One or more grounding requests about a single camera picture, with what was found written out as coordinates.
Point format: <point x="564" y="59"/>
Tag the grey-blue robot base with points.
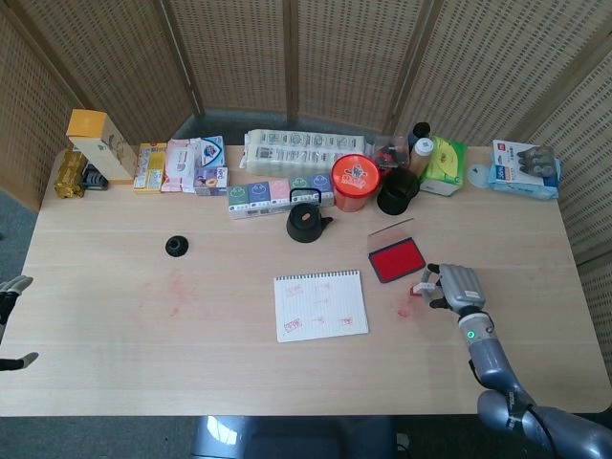
<point x="287" y="440"/>

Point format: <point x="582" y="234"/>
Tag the red ink pad clear lid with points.
<point x="397" y="260"/>

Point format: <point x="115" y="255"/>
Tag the white and red stamp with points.
<point x="423" y="288"/>

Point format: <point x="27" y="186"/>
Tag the white and blue small box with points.
<point x="210" y="150"/>

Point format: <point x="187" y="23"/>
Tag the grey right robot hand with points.
<point x="461" y="287"/>

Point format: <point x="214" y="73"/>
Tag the pale blue round disc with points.
<point x="478" y="174"/>

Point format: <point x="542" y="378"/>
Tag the purple box with peach print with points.
<point x="210" y="181"/>

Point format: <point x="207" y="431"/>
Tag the large white paper roll pack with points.
<point x="296" y="150"/>

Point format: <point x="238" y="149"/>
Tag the white spiral notepad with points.
<point x="320" y="306"/>

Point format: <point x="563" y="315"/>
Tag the dark bottle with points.
<point x="421" y="130"/>

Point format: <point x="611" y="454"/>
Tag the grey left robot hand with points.
<point x="12" y="289"/>

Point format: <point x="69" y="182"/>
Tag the multicolour pocket tissue multipack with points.
<point x="258" y="196"/>

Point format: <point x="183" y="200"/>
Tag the gold foil box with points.
<point x="69" y="174"/>

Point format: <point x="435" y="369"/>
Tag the orange tub with lid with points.
<point x="356" y="174"/>

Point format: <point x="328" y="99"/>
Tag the yellow printed snack box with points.
<point x="149" y="167"/>

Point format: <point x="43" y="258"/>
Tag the tall cream box orange end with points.
<point x="102" y="153"/>

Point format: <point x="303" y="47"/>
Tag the brown bottle with white cap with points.
<point x="421" y="153"/>

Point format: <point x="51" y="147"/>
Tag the blue tissue package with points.
<point x="516" y="172"/>

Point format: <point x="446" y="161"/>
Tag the clear plastic container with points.
<point x="389" y="150"/>

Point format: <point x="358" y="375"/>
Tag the pink wet wipes pack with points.
<point x="179" y="165"/>

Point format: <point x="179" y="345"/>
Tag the small black round plastic part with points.
<point x="177" y="246"/>

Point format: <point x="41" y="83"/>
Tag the black mesh pen cup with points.
<point x="397" y="193"/>

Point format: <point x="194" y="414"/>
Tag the green tissue box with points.
<point x="444" y="162"/>

